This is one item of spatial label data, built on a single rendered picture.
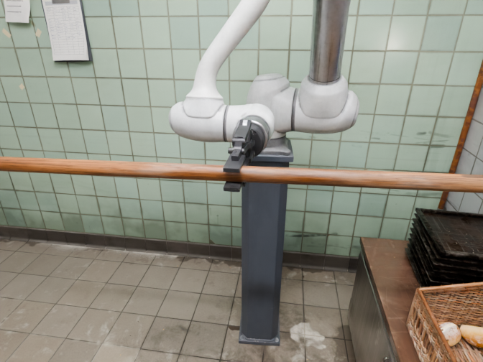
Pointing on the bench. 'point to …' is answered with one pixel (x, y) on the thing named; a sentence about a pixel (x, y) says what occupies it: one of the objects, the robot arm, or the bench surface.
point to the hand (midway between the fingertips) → (234, 172)
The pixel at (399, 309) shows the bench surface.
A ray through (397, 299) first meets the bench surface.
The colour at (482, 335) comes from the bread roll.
